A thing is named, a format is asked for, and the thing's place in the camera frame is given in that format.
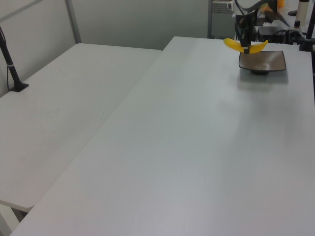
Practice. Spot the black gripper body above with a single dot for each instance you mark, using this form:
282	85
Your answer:
246	27

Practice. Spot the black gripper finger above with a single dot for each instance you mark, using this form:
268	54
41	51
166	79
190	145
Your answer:
246	50

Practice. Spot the yellow banana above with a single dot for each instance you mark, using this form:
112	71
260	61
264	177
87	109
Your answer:
232	44

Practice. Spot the brown square ceramic plate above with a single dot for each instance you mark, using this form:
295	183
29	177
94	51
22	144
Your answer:
268	61

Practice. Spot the black electronics box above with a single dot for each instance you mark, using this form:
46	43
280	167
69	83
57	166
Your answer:
270	30

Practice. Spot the perforated grey metal cabinet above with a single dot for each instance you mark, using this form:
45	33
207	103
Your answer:
219	17

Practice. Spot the white background desk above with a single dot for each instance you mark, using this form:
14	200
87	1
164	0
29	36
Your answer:
283	11

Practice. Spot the orange container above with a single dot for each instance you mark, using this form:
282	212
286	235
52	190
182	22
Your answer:
281	3

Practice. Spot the black computer mouse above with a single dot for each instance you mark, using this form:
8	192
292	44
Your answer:
292	13

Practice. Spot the small dark bottle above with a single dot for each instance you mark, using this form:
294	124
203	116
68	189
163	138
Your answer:
297	24

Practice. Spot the white cylinder with dark cap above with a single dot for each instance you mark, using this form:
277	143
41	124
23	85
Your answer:
302	11

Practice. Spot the white side table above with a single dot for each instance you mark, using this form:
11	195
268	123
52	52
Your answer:
61	110

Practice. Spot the black pole with base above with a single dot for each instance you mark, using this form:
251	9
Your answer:
12	71

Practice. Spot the grey metal frame post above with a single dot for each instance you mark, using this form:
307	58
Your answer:
73	24

